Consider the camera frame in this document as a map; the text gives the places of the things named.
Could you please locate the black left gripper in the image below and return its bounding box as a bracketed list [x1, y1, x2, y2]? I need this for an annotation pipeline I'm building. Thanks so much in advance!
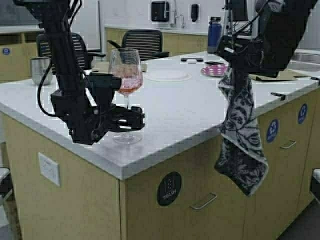
[50, 89, 145, 145]

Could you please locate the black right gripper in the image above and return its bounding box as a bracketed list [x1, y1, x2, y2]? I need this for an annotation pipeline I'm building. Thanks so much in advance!
[215, 35, 263, 74]

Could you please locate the wine glass with pink liquid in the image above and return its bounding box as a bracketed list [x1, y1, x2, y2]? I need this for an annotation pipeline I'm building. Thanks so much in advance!
[107, 47, 145, 145]

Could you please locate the grey floral patterned cloth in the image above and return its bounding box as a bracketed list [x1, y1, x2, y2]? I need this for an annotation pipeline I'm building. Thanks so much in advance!
[214, 67, 269, 197]

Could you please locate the robot base right corner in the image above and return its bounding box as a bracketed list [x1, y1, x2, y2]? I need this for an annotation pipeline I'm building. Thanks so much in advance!
[310, 168, 320, 203]

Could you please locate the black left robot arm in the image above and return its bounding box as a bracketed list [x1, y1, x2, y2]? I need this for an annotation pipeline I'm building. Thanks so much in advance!
[13, 0, 145, 145]

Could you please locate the robot base left corner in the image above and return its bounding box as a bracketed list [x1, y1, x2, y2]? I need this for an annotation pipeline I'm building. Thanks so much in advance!
[0, 167, 13, 206]

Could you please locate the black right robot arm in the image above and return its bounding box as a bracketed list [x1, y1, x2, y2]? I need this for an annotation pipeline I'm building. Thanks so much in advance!
[216, 0, 317, 78]

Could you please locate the pink plate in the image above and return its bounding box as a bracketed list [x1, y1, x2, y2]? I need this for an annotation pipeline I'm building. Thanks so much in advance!
[200, 64, 228, 77]

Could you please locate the blue water bottle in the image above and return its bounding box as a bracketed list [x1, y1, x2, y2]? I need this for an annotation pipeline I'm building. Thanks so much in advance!
[207, 16, 222, 54]

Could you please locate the brown cardboard sheet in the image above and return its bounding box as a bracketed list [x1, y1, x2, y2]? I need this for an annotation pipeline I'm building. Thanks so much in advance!
[249, 69, 310, 81]

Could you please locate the island steel sink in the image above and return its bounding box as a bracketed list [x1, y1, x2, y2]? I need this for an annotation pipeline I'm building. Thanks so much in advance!
[287, 49, 320, 72]

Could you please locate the white round plate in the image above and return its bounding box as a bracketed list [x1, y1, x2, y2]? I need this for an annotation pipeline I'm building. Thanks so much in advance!
[143, 69, 192, 82]

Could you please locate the chrome kitchen faucet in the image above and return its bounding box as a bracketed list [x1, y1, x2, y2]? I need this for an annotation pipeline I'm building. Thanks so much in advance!
[169, 0, 186, 29]

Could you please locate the blue recycle sticker far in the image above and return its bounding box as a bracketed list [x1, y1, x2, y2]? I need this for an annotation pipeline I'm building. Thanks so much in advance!
[297, 103, 308, 125]

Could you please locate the blue recycle sticker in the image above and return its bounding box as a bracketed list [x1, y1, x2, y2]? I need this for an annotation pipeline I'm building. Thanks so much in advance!
[266, 119, 280, 143]
[297, 103, 308, 125]

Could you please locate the blue recycle sticker near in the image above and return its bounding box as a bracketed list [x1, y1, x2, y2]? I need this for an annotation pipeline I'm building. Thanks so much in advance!
[266, 119, 280, 143]

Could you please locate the black mesh office chair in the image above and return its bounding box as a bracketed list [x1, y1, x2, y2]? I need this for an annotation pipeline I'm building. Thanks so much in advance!
[107, 29, 170, 61]

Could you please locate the wooden kitchen island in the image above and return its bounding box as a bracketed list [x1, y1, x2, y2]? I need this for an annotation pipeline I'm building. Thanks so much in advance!
[0, 56, 320, 240]

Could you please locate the white island outlet plate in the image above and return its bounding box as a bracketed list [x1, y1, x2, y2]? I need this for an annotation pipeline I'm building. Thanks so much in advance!
[38, 152, 61, 187]

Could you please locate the black trash sticker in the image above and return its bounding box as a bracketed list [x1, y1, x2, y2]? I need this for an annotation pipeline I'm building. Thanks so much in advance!
[156, 171, 182, 207]

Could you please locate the steel tumbler cup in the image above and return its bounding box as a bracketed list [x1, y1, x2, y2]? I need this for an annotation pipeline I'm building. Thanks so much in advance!
[30, 57, 51, 86]

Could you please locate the black paper towel dispenser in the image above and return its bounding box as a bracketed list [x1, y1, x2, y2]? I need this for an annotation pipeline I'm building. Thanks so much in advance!
[151, 1, 170, 23]

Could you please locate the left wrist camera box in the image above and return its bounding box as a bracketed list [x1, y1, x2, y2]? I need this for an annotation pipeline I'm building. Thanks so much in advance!
[86, 72, 122, 108]

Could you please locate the black wall soap dispenser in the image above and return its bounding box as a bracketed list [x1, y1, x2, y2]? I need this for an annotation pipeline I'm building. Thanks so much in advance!
[191, 3, 199, 23]

